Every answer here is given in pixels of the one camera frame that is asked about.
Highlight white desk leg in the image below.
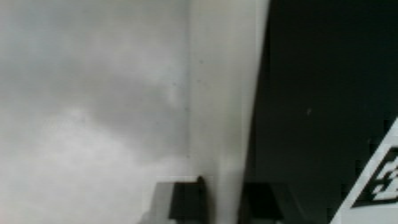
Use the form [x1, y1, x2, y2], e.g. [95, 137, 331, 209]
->
[328, 118, 398, 224]

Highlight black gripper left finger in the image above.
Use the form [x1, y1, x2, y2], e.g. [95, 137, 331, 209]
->
[168, 177, 207, 224]

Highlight white desk top panel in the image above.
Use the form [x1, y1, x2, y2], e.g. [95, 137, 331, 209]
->
[0, 0, 271, 224]

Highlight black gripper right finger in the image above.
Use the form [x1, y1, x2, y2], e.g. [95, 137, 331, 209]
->
[237, 181, 308, 224]

